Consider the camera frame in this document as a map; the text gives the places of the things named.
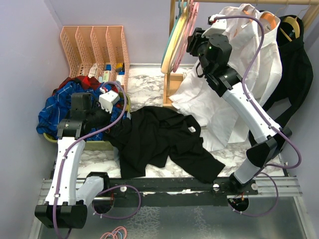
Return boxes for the aluminium rail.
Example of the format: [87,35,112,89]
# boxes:
[27,174,315,239]

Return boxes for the white shirt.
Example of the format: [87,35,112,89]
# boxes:
[170,18,260,151]
[245,9,282,106]

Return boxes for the red plaid shirt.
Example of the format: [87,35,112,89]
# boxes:
[52,76,119,98]

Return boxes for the orange hanger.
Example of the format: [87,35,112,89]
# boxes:
[233,10,254,37]
[259,12,277,32]

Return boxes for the green laundry basket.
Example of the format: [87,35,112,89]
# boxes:
[43,92,130,150]

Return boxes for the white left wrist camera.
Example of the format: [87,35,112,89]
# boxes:
[99,88,120,113]

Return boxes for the coloured rubber bands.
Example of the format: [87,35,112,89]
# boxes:
[100,226,128,239]

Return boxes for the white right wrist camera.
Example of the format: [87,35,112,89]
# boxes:
[202,14,227,38]

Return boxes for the white shirt behind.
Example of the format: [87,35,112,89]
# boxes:
[245,9,282,106]

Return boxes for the white spiral notebook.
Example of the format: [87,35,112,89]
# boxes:
[88,63,98,78]

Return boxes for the hanging black shirt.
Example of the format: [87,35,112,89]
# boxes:
[262,16,314,137]

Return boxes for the white shirt front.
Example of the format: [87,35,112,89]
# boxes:
[170,18,260,151]

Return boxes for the orange hanger right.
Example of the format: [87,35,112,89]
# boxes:
[259,12,277,32]

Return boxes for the blue plaid shirt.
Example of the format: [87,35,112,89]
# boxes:
[36,86,120,140]

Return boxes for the pink hanger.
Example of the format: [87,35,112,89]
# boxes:
[170,0,199,73]

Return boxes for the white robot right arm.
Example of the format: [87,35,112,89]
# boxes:
[186,27,292,195]

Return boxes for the yellow grey stapler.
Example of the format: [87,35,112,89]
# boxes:
[115,63,125,72]

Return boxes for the black shirt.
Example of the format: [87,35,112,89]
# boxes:
[262,16,314,137]
[104,106,225,183]

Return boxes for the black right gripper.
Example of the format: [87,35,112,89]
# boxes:
[185,28,216,76]

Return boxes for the wooden clothes rack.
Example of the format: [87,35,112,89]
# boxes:
[163,0,319,109]

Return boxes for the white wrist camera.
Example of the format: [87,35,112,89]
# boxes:
[99,88,120,113]
[202,14,227,38]

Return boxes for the cream yellow hanger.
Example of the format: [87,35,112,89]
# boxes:
[161,0,187,74]

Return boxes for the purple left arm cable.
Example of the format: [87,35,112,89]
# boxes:
[52,81,142,237]

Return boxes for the black base bar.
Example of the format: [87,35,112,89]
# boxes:
[93,177,258,213]

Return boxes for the green white box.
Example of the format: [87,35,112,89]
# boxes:
[102,70,111,82]

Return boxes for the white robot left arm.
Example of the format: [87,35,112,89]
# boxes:
[34,93,110,229]

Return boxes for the pink plastic file organizer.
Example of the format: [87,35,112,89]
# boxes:
[60,25,130,91]

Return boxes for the grey cloth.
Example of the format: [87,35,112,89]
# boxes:
[113,147,120,164]

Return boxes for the orange hanger left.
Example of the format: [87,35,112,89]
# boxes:
[233,10,254,37]

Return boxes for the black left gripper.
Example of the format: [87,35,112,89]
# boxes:
[87,98,124,136]

